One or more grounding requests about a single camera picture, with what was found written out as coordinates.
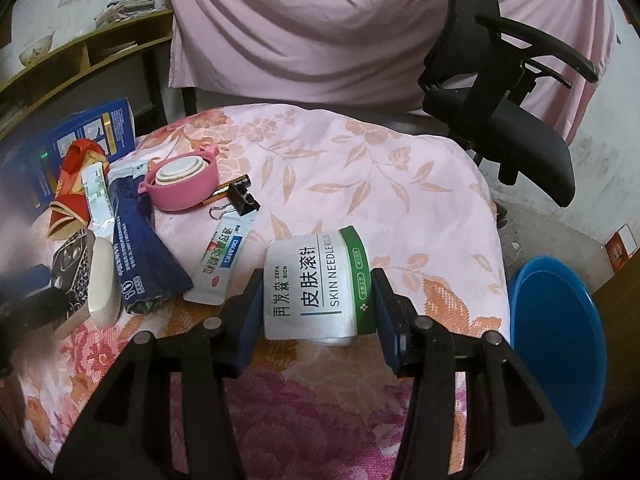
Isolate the pink floral tablecloth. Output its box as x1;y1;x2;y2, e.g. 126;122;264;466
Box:
20;104;511;480

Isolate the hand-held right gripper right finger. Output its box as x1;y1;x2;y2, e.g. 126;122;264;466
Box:
372;268;584;480

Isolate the white oblong case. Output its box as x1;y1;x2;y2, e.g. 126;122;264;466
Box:
88;236;122;327

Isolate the dark blue foil packet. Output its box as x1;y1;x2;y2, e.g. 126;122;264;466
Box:
108;169;194;316

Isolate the blue plastic basin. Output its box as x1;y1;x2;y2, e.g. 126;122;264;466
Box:
507;256;608;448

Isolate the black patterned box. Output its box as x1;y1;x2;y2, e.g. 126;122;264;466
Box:
49;229;97;333

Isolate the thin silver packet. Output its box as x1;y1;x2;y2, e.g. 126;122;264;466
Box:
183;212;257;305

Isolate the small white green packet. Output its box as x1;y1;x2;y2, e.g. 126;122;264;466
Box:
82;154;118;233

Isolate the pink collapsible cup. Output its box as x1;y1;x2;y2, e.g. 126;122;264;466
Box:
138;151;220;211

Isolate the wooden shelf unit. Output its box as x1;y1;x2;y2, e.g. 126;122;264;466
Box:
0;8;175;131

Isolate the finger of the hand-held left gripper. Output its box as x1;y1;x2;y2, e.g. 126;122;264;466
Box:
0;262;68;361

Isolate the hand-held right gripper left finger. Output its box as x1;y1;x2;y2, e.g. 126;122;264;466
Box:
52;269;265;480

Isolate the pink hanging sheet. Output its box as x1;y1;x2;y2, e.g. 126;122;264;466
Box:
162;0;618;143

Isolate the black office chair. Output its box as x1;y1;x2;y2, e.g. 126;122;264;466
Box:
385;0;600;208

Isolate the brown pencil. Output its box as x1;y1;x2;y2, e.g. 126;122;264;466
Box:
202;174;250;205

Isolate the white pouch with green label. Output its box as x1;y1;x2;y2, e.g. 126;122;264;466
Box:
263;226;378;347

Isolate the black binder clip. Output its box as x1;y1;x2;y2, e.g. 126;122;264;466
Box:
209;182;262;220

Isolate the red paper packet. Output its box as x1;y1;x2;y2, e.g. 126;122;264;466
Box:
48;140;108;240

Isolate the white patterned bowl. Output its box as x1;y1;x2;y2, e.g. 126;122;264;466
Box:
19;34;55;67

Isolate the pile of papers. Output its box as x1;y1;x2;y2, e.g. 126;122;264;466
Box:
95;0;167;27

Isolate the small red box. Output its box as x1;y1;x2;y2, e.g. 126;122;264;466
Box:
604;226;640;267

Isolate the blue cardboard box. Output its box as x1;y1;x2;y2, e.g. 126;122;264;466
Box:
35;97;137;198

